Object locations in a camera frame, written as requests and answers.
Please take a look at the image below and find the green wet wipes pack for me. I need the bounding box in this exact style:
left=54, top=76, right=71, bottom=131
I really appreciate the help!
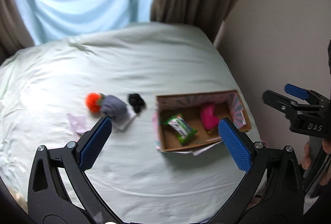
left=164, top=113, right=198, bottom=146

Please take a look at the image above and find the person's right hand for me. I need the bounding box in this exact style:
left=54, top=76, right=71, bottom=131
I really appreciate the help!
left=302, top=136, right=330, bottom=192

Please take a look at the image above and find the left brown curtain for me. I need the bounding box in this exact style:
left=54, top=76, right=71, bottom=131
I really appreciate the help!
left=1, top=0, right=34, bottom=57

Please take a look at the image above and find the grey plush toy orange tuft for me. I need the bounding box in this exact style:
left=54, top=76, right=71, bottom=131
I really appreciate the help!
left=85, top=93, right=128, bottom=120

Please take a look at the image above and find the cardboard box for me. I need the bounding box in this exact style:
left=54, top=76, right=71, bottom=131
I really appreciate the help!
left=154, top=90, right=251, bottom=153

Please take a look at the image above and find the pale green bed sheet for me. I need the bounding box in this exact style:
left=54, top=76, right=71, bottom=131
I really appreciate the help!
left=1, top=23, right=243, bottom=223

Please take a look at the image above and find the black cloth item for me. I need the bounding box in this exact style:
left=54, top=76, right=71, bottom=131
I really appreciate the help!
left=128, top=93, right=146, bottom=114

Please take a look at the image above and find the pink zippered pouch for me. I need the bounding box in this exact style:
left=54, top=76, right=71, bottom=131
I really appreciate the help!
left=200, top=102, right=220, bottom=131

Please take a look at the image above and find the pale pink cloth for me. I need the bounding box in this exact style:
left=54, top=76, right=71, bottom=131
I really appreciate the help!
left=67, top=113, right=87, bottom=136

